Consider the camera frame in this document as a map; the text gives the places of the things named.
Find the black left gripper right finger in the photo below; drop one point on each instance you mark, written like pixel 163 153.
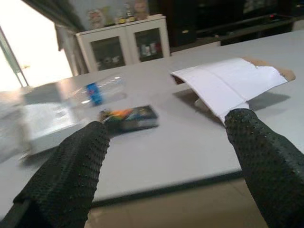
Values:
pixel 273 171

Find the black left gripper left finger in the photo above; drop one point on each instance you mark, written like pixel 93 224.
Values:
pixel 66 175

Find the white rectangular box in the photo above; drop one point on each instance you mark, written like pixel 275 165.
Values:
pixel 47 128

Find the clear bottle with blue label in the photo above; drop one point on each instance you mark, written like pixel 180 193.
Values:
pixel 96 93

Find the dark colourful small box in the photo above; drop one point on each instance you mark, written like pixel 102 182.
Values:
pixel 135 118

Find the white table with black legs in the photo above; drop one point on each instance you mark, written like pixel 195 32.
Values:
pixel 178 154

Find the white flattened carton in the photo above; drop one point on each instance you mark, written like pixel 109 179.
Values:
pixel 228 80

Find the white glass door cabinet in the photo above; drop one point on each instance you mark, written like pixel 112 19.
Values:
pixel 128 31

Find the pale cartoon figurine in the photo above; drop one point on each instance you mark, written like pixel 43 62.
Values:
pixel 95 17

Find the black tv cabinet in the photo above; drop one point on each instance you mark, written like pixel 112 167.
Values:
pixel 213 14

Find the beige teddy figurine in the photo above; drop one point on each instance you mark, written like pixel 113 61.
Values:
pixel 141 9

